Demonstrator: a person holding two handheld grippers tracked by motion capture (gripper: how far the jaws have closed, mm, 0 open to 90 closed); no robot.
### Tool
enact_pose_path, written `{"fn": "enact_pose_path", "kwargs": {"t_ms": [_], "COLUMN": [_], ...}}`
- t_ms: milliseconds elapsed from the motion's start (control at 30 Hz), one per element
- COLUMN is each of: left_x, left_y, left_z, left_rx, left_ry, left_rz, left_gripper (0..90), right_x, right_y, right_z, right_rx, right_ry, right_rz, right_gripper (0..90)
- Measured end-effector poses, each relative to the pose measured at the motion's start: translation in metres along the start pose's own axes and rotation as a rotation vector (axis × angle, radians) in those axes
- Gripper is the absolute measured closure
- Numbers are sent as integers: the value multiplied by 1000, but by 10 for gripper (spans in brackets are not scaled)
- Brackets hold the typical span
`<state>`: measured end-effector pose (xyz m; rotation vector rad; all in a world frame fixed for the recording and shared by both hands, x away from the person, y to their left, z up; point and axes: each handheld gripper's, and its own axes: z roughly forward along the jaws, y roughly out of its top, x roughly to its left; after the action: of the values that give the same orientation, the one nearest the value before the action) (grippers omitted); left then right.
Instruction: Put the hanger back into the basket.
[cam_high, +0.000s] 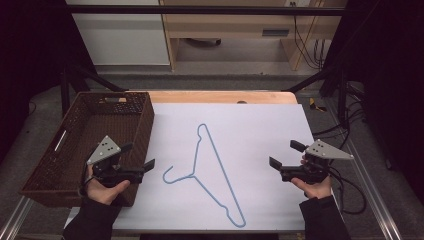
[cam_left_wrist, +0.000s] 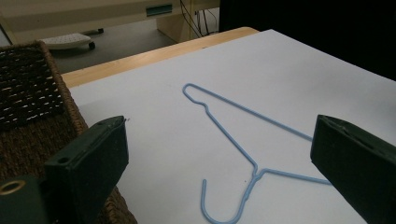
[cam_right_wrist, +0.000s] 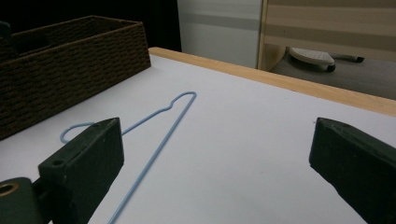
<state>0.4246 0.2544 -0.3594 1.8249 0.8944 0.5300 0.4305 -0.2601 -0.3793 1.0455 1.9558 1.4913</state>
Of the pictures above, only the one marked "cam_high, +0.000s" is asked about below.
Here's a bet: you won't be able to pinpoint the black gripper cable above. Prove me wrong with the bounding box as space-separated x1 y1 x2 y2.
327 164 368 216

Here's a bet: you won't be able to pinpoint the person's left hand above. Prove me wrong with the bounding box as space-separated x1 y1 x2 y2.
84 164 131 206

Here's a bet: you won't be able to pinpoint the white cabinet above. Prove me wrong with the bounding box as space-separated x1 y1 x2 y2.
65 0 171 67

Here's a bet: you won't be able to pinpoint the black metal stand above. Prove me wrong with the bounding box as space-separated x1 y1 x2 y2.
59 62 127 118
282 61 352 129

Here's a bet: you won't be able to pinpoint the black curtain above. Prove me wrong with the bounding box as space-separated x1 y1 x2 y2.
319 0 424 196
0 0 98 165

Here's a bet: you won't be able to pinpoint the brown woven basket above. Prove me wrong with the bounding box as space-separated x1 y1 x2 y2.
18 91 156 209

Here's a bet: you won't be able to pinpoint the blue wire hanger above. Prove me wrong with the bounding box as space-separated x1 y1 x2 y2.
162 122 247 229

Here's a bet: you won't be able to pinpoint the yellow black tool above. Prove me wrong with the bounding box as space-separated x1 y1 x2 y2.
308 97 328 113

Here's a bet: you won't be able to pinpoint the aluminium rail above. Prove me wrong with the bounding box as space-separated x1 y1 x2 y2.
344 138 404 240
0 195 35 240

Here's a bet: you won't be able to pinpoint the black floor cables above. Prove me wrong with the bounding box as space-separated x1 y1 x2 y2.
312 81 369 152

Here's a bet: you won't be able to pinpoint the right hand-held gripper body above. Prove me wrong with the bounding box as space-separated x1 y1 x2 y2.
279 139 355 185

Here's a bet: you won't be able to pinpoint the person's right hand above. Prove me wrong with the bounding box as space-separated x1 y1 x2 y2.
290 156 334 201

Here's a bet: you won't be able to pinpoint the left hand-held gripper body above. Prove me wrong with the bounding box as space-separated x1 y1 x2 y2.
86 135 145 188

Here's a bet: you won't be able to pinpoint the yellow cable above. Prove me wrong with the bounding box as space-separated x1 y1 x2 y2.
292 0 325 71

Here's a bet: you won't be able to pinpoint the black metal crossbar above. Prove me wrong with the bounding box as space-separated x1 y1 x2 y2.
64 4 348 17

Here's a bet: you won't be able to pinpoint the white paper sheet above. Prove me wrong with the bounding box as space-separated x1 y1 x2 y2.
112 102 316 232

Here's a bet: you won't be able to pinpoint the hanging black cables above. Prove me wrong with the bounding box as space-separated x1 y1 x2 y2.
289 1 327 71

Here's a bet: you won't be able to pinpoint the black wrist strap cable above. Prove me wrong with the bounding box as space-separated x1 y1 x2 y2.
77 162 97 198

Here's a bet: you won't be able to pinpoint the light wooden desk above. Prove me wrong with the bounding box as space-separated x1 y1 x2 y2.
158 0 348 72

